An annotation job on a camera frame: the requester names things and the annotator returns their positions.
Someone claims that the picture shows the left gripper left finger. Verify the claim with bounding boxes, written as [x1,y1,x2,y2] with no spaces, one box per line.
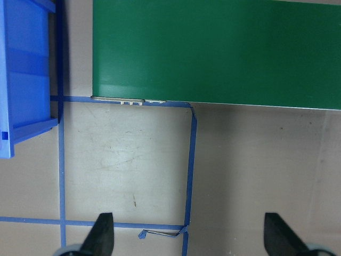
[79,213,114,256]

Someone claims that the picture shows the left blue plastic bin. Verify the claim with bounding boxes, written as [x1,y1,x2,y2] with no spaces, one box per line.
[1,1,58,159]

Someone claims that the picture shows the green conveyor belt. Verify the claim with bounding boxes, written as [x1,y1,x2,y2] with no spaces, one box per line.
[93,1,340,110]

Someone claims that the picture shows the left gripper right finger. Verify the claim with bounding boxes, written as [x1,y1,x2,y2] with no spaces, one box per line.
[263,212,309,255]

